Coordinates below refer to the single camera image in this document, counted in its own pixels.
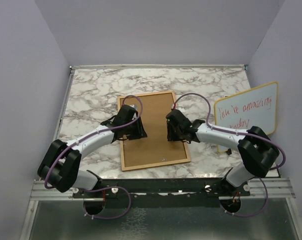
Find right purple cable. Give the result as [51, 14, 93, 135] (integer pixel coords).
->
[172, 93, 287, 218]

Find black mounting base plate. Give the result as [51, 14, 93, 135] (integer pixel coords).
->
[72, 177, 250, 209]

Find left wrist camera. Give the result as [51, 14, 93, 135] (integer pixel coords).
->
[129, 104, 139, 111]

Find wooden picture frame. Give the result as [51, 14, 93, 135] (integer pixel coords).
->
[116, 90, 192, 172]

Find purple cable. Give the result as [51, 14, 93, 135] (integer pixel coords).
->
[172, 93, 287, 218]
[44, 94, 144, 221]

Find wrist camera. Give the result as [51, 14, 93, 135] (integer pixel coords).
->
[175, 106, 186, 113]
[129, 104, 139, 111]

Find yellow rimmed whiteboard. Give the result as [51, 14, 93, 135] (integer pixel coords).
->
[214, 81, 279, 154]

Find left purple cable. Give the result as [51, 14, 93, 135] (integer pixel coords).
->
[44, 94, 144, 221]

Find aluminium rail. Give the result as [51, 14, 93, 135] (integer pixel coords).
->
[30, 177, 296, 201]

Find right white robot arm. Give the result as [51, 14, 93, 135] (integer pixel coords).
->
[166, 109, 280, 196]

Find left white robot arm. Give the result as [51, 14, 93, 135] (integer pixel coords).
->
[37, 104, 147, 198]

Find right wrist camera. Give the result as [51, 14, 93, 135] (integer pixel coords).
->
[175, 106, 186, 113]

